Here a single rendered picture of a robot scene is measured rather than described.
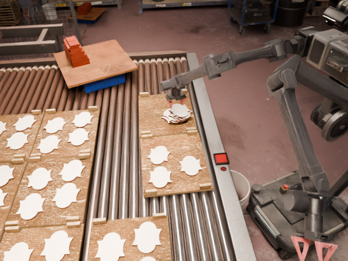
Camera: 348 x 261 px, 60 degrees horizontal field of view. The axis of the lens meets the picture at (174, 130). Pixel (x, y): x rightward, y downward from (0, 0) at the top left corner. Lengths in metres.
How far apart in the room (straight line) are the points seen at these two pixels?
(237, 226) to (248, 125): 1.99
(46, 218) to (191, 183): 0.70
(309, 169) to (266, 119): 2.38
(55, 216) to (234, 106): 2.51
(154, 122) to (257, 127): 1.68
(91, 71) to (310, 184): 1.64
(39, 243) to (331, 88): 1.34
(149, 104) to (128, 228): 0.89
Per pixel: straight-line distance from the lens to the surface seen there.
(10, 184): 1.78
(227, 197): 1.55
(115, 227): 1.45
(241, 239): 1.44
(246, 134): 3.22
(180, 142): 1.74
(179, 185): 1.54
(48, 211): 1.58
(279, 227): 2.33
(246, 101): 3.67
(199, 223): 1.45
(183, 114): 1.83
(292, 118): 1.11
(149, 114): 1.94
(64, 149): 1.83
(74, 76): 2.22
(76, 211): 1.54
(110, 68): 2.25
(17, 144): 1.96
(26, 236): 1.55
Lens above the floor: 2.17
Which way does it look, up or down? 43 degrees down
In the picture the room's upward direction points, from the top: 1 degrees counter-clockwise
